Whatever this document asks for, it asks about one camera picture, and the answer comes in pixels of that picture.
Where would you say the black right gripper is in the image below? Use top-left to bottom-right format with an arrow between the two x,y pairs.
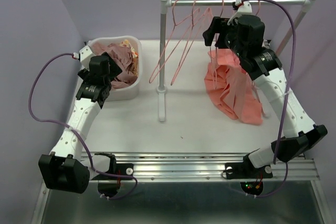
204,15 -> 247,58

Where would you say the dusty pink ruffled skirt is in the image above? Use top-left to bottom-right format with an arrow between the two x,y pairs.
91,39 -> 139,89

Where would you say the floral orange yellow skirt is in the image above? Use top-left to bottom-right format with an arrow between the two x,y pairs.
118,39 -> 139,75

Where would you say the pink hanger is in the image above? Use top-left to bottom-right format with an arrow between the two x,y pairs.
148,0 -> 203,84
209,0 -> 226,91
255,0 -> 261,16
169,0 -> 212,86

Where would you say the coral pink skirt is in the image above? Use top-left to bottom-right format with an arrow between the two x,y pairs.
204,49 -> 263,125

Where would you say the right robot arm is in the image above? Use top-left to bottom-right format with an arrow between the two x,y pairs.
203,15 -> 328,179

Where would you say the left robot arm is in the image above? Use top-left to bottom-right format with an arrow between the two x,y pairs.
38,52 -> 122,194

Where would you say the white plastic basin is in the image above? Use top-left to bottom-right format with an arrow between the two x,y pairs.
87,36 -> 143,101

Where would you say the white clothes rack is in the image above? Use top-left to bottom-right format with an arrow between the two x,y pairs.
149,0 -> 316,122

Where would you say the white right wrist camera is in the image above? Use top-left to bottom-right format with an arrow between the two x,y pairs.
228,0 -> 252,25

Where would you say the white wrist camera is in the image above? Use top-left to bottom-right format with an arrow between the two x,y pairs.
228,0 -> 252,25
71,45 -> 96,70

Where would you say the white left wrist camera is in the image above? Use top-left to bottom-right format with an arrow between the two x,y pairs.
71,45 -> 96,70

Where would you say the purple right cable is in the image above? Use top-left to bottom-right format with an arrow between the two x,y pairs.
241,0 -> 296,200

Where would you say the aluminium rail frame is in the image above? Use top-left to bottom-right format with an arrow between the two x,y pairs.
42,40 -> 333,223

